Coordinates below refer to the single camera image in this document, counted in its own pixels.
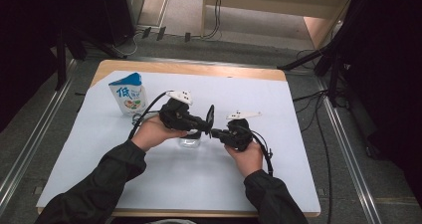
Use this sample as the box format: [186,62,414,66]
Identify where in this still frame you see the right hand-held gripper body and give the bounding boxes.
[226,110,263,151]

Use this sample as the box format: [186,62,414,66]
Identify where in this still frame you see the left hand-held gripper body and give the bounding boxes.
[158,90,200,131]

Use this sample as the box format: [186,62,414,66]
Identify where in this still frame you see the clear jar with black lid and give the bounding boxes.
[178,104,216,148]

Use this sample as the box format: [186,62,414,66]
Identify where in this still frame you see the blue and white snack pouch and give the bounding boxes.
[107,72,148,117]

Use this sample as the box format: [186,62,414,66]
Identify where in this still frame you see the person's right hand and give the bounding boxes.
[224,141,264,178]

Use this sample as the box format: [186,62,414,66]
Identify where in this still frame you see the person's left hand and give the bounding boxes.
[130,114,188,153]

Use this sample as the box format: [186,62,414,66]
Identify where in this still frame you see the white table mat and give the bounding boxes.
[36,70,321,215]

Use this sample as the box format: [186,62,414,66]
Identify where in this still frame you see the wooden table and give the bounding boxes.
[36,59,321,218]

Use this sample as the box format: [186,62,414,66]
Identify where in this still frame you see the grey cloth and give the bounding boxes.
[145,218,197,224]

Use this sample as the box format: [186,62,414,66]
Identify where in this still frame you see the black cabinet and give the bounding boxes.
[99,0,145,48]

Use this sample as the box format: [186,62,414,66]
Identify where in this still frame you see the black tripod stand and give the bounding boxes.
[277,34,352,108]

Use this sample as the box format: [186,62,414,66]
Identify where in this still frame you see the black metal stand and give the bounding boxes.
[54,24,127,92]

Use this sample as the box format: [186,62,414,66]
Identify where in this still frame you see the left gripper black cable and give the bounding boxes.
[128,90,173,140]

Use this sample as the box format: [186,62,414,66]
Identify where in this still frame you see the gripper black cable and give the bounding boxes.
[128,90,173,140]
[250,130,275,177]

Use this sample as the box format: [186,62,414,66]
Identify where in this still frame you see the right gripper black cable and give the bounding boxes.
[250,130,275,177]

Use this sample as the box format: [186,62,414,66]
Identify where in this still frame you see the white floor cable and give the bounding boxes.
[110,30,144,58]

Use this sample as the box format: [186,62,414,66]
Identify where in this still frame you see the black floor cables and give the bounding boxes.
[292,49,336,224]

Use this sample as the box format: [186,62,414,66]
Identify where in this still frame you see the hanging black cables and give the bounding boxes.
[203,0,224,40]

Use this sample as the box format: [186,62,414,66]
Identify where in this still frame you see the metal floor rail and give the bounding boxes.
[315,76,382,224]
[0,59,79,215]

